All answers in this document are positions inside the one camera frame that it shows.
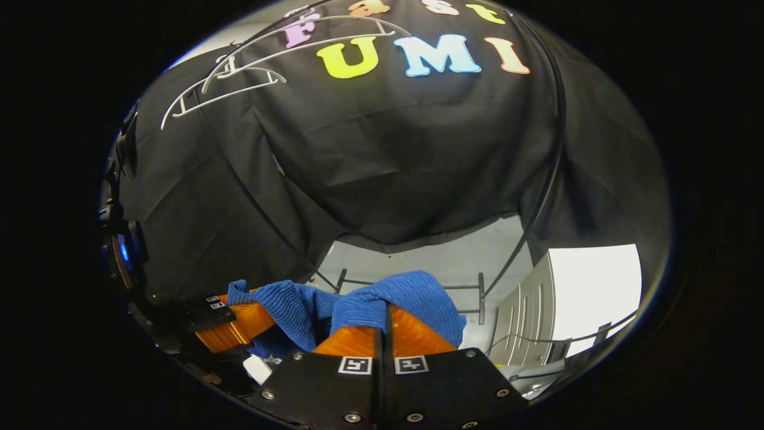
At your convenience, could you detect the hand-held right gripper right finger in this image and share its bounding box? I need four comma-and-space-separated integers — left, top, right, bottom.
387, 305, 529, 430

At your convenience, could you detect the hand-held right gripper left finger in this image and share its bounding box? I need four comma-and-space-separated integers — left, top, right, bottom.
248, 325, 383, 430

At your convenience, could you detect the blue corduroy jacket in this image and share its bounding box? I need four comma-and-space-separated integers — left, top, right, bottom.
226, 270, 467, 359

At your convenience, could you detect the white clothes hanger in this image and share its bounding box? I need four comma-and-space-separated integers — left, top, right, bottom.
160, 66, 287, 130
202, 15, 412, 94

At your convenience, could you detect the black clothes rack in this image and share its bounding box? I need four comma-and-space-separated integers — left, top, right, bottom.
194, 0, 568, 326

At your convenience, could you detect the white cabinet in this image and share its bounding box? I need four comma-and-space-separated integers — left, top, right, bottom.
489, 244, 642, 368

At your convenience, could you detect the black backdrop cloth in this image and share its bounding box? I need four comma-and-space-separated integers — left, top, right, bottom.
116, 0, 672, 305

